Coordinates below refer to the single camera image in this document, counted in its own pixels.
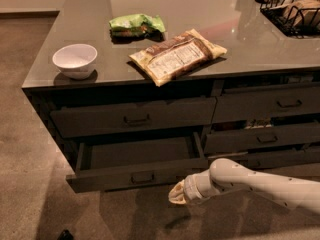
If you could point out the black wire basket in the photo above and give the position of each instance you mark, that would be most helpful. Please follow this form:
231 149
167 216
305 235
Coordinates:
294 18

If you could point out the grey counter cabinet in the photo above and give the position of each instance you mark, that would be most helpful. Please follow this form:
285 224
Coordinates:
148 91

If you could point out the grey drawer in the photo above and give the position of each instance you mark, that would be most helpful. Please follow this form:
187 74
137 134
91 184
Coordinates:
129 117
267 103
241 140
136 164
274 158

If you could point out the green snack bag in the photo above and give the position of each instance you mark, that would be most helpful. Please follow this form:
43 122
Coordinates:
136 25

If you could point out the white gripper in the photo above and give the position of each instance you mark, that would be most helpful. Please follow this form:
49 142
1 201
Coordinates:
191 189

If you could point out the white bowl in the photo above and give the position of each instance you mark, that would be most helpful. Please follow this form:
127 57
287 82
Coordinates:
76 61

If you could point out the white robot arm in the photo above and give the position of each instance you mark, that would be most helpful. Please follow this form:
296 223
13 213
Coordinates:
226 176

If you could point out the brown yellow snack bag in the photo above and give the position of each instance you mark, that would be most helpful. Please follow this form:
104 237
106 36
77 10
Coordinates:
172 58

